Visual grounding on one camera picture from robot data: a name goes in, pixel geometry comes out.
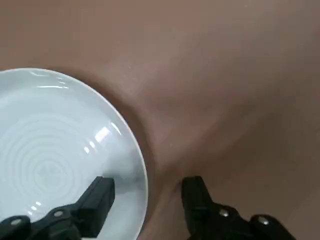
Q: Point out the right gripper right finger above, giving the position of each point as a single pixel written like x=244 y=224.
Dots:
x=197 y=207

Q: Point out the white round plate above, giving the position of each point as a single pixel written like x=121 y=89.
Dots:
x=50 y=137

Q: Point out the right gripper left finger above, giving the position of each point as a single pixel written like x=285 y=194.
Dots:
x=92 y=207

